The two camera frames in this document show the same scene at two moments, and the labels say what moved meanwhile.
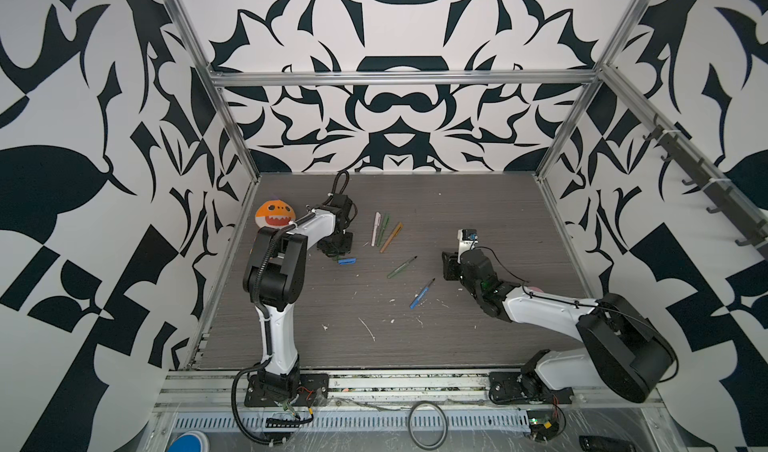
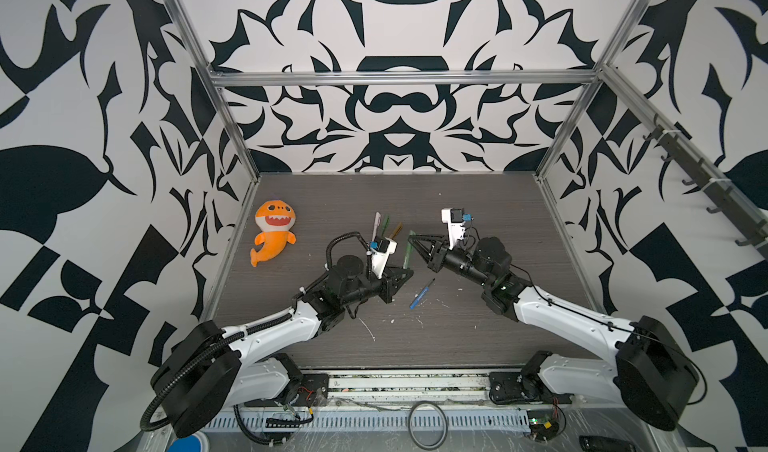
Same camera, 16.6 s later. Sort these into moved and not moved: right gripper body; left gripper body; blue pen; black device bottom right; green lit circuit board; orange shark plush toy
Moved: left gripper body; right gripper body
Not moved: black device bottom right; orange shark plush toy; green lit circuit board; blue pen
